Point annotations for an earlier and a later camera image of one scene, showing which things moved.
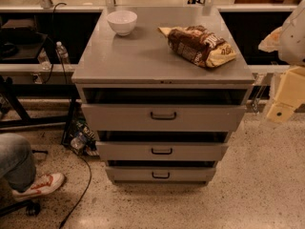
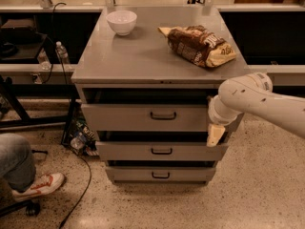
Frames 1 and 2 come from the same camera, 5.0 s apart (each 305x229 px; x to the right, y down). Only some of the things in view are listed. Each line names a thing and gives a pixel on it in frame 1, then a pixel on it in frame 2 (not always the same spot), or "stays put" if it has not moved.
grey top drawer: [160, 117] stays put
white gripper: [293, 38] -> [216, 117]
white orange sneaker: [48, 183] stays put
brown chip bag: [199, 45] stays put
